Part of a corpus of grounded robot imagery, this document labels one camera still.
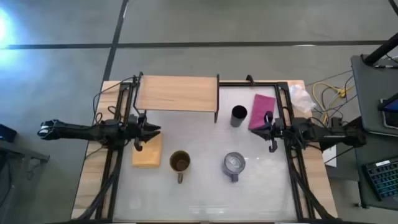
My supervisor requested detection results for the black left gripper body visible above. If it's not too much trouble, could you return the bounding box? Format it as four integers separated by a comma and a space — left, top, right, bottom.
125, 113, 149, 152

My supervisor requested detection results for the black keyboard with teal keys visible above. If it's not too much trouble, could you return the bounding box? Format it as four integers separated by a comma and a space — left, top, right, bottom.
361, 156, 398, 202

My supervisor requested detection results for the purple mug with clear lid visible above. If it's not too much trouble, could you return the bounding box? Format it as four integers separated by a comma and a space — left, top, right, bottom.
222, 151, 247, 184

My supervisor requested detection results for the clear plastic bag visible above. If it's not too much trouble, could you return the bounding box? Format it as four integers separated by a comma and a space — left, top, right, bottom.
289, 84, 317, 114

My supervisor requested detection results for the olive green mug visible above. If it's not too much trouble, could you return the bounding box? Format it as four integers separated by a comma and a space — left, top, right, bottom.
169, 150, 192, 185

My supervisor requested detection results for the yellow cable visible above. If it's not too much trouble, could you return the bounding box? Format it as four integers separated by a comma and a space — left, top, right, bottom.
311, 81, 356, 126

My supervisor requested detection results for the light wooden board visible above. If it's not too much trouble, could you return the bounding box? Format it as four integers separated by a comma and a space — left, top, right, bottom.
131, 133, 164, 169

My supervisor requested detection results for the wooden shelf with black legs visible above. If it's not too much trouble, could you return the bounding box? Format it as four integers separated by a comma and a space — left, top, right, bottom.
132, 72, 221, 124

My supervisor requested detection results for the black metal frame post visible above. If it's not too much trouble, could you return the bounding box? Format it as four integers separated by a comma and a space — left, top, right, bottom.
93, 73, 337, 222

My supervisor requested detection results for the thin black cable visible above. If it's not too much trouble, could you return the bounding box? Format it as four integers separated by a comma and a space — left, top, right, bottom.
91, 75, 138, 126

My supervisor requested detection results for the black tall cup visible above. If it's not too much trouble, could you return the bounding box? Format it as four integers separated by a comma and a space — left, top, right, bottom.
229, 105, 249, 128

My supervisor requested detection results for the tablet with dark screen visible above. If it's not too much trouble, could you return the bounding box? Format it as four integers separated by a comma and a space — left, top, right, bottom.
377, 92, 398, 130

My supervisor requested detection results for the black pole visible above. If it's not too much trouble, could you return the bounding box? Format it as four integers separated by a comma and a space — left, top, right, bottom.
363, 32, 398, 67

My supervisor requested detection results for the small black box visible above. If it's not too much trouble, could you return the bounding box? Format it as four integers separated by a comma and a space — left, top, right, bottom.
0, 123, 18, 144

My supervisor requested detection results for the magenta cloth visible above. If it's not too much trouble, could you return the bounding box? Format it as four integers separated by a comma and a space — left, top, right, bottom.
248, 93, 277, 131

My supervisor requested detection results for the grey side table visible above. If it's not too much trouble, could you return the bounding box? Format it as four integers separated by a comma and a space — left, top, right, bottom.
350, 54, 398, 210

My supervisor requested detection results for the white paper sheet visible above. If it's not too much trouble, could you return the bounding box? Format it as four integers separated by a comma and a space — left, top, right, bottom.
321, 144, 338, 168

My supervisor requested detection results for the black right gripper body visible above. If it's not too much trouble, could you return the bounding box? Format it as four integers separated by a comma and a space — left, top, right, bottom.
267, 117, 294, 154

